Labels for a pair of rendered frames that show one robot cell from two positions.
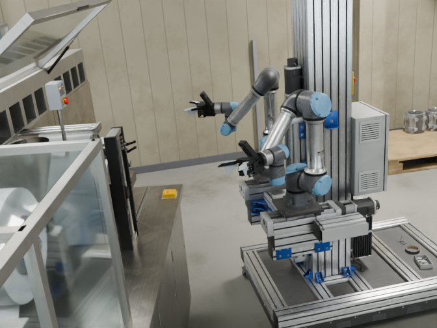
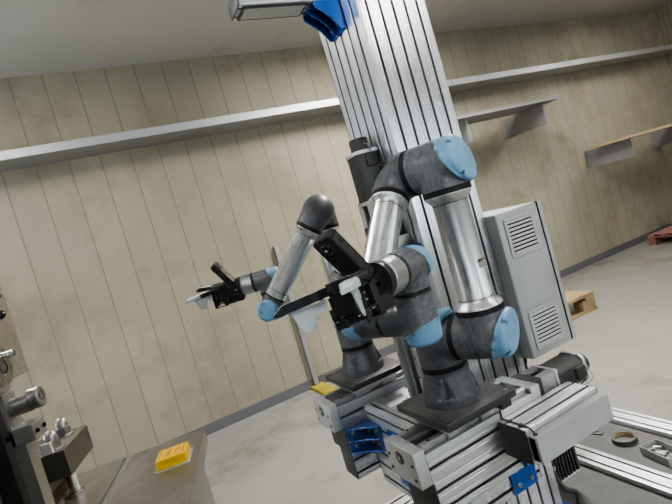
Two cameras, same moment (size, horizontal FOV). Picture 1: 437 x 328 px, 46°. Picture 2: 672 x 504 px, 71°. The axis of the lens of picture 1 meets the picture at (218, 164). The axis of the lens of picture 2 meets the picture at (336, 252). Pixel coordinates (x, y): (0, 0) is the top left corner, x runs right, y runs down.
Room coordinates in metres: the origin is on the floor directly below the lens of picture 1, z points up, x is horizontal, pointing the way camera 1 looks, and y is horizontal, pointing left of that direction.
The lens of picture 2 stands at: (1.46, 0.07, 1.33)
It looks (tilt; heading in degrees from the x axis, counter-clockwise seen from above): 3 degrees down; 346
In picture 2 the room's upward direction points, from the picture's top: 16 degrees counter-clockwise
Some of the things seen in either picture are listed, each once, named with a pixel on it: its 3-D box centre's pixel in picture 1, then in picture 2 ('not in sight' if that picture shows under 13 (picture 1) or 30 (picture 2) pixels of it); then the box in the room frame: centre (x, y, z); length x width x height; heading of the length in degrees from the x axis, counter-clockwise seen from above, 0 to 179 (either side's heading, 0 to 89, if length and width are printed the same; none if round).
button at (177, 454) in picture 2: (169, 193); (173, 456); (2.67, 0.29, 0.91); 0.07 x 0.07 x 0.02; 87
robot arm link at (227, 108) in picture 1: (229, 108); (267, 279); (3.27, -0.11, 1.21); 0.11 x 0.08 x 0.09; 75
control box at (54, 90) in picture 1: (58, 95); not in sight; (1.98, 0.59, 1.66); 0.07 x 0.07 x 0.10; 87
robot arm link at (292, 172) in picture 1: (297, 176); (438, 336); (2.58, -0.42, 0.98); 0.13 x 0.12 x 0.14; 36
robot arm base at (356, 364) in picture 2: not in sight; (360, 355); (3.08, -0.32, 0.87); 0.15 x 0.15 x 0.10
